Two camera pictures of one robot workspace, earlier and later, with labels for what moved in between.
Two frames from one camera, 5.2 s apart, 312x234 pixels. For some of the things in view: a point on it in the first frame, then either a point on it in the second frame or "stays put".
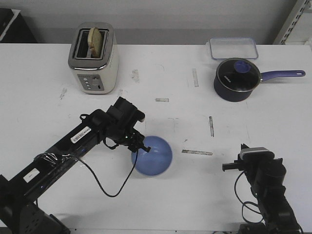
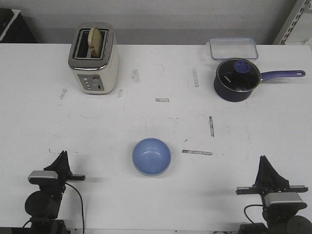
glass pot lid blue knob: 239,74 stays put
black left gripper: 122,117 to 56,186
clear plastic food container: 233,48 stays put
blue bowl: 156,162 stays put
